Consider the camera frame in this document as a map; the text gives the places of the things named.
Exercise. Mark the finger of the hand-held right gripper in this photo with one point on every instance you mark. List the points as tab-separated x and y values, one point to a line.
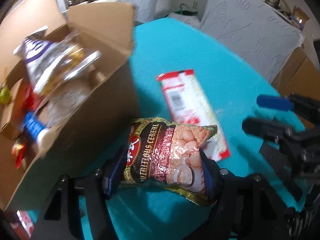
273	102
270	128

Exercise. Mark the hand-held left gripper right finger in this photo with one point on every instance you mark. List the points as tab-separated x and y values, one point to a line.
209	182

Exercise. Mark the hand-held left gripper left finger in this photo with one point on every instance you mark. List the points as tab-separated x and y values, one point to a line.
112	180

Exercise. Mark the cardboard box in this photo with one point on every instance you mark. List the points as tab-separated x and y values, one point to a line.
75	155

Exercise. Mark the brown gold cereal packet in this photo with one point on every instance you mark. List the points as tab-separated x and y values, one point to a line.
162	160

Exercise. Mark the long red white packet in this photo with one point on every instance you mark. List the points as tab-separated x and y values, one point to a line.
190	105

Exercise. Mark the white printed snack packet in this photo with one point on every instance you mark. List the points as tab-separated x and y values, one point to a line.
65	105

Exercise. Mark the blue tube white cap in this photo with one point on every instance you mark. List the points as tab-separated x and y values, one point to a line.
35	127

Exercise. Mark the purple white snack bag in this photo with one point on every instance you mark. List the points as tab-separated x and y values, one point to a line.
45	62

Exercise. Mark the green candy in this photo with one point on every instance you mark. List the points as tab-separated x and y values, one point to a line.
3	95

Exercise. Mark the brown cardboard carton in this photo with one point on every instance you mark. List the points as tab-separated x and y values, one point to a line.
300	72

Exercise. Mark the grey quilted chair cushion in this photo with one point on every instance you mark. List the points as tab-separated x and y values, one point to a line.
142	0
250	30

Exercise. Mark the teal printed mat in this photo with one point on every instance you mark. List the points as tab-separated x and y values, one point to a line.
175	42

